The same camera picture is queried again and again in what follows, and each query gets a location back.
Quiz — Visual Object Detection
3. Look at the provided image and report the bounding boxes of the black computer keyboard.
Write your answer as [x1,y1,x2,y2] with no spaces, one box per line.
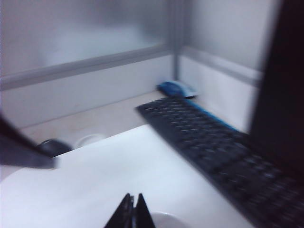
[135,96,304,228]

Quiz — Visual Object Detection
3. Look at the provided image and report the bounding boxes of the black angled bar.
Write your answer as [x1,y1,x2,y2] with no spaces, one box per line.
[0,112,59,170]

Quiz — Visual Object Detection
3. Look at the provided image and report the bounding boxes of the black AOC computer monitor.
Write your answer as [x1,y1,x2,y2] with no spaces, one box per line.
[247,0,304,173]

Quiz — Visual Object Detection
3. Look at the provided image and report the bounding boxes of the grey partition frame post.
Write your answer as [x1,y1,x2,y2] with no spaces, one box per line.
[171,0,189,82]

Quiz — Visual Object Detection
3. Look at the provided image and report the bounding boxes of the black computer mouse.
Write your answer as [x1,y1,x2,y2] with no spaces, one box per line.
[36,138,73,158]

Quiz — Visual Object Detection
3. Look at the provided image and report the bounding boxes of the white round desk grommet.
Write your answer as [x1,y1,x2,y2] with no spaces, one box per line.
[76,133,108,148]

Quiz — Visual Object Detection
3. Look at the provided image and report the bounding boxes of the white paper sheet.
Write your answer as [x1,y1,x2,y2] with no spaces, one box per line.
[0,123,254,228]

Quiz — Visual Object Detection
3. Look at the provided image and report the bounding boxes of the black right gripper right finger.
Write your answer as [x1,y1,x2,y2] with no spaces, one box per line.
[135,193,157,228]

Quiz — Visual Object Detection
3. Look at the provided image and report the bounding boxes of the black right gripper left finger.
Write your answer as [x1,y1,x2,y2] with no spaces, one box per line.
[104,193,134,228]

